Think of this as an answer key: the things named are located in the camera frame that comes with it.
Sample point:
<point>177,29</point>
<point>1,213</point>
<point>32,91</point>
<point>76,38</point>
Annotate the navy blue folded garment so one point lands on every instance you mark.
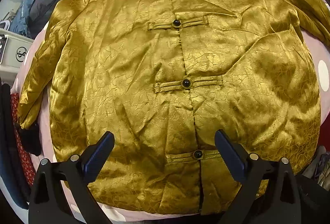
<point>11,167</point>

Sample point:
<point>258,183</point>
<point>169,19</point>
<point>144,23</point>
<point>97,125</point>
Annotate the white bedside appliance box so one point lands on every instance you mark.
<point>14,48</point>

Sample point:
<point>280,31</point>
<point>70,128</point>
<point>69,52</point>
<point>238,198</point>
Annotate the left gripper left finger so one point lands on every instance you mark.
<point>48,203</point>

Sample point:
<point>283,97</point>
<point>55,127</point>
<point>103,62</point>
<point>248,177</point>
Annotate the floral fur-trimmed clothes pile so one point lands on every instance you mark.
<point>318,169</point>

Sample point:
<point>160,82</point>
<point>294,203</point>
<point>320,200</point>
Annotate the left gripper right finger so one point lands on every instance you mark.
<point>269,192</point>

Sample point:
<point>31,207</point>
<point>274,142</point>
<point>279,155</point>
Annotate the golden satin jacket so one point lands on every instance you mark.
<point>175,79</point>

